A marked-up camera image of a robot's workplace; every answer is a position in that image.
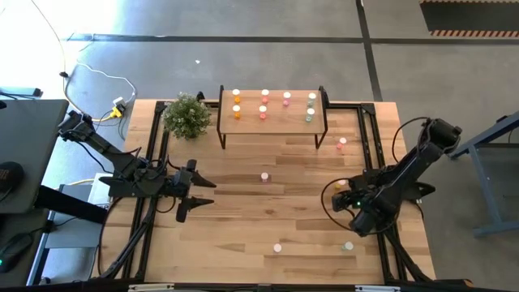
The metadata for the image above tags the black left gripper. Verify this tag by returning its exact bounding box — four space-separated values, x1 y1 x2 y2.
174 158 217 223

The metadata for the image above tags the green potted plant black pot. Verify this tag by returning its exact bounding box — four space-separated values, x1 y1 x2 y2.
161 92 212 141

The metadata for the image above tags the black metal beam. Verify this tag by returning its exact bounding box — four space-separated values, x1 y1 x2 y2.
35 185 109 225

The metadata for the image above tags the grey equipment box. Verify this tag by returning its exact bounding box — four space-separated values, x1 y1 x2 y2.
43 173 113 249

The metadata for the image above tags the grey desk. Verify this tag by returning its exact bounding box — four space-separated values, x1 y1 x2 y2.
0 98 70 215

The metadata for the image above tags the black cap with logo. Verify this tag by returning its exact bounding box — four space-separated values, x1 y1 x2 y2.
0 161 24 194

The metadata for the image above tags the black computer mouse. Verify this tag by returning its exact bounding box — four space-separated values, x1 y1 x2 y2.
0 233 34 273

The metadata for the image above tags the black mat with hazard stripes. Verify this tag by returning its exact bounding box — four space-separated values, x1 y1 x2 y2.
419 0 519 38

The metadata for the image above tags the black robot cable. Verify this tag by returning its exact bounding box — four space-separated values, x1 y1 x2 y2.
320 177 368 234

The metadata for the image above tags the silver aluminium bracket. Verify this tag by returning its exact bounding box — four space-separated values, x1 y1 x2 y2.
127 283 176 292
354 285 401 292

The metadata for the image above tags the black aluminium rig frame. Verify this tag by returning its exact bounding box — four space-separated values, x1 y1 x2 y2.
91 99 474 292

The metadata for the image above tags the wooden shelf black metal frame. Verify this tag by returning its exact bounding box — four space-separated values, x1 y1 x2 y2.
216 84 329 150

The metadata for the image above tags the yellow extension cord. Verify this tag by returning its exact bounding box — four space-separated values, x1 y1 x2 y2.
30 0 125 122

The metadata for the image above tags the blue metal frame table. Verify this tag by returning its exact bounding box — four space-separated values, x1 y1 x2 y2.
447 111 519 238

